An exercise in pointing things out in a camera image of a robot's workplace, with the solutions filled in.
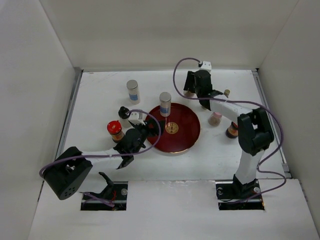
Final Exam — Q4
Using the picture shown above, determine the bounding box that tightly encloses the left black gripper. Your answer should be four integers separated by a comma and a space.
132, 117, 164, 155

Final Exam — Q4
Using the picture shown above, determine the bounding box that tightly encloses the black-cap grinder bottle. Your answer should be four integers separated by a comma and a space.
183, 90, 195, 99

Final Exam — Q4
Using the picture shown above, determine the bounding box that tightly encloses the black-cap white bottle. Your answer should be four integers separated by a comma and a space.
118, 106, 132, 128

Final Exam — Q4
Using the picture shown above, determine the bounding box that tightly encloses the red-lid chili sauce jar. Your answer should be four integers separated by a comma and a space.
106, 120, 125, 143

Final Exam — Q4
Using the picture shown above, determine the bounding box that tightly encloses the yellow-label sesame oil bottle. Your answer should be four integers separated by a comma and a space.
223, 89, 230, 98

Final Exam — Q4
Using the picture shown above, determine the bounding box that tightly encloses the pink-lid spice jar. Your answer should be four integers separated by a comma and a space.
208, 112, 222, 127

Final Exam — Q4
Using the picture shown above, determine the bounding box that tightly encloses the small black-cap spice jar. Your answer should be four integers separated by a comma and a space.
201, 105, 211, 111

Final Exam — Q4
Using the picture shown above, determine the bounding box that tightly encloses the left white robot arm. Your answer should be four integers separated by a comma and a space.
39, 116, 165, 200

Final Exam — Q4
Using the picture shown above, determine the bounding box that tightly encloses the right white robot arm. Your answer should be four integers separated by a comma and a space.
183, 70, 274, 200

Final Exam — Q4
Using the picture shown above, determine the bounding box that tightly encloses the round red lacquer tray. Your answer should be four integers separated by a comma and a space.
147, 103, 201, 154

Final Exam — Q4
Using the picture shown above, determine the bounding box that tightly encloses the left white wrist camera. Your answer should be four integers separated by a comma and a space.
128, 111, 143, 121

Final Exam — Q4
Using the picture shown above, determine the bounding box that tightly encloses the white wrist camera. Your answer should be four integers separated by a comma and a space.
128, 111, 143, 121
198, 61, 212, 73

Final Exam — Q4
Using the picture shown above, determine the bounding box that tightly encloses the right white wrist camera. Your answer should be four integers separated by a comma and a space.
198, 61, 212, 73

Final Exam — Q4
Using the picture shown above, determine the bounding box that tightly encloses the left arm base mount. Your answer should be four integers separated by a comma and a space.
80, 172, 129, 211

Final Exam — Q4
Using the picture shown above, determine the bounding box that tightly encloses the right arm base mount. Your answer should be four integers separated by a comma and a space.
215, 179, 265, 211

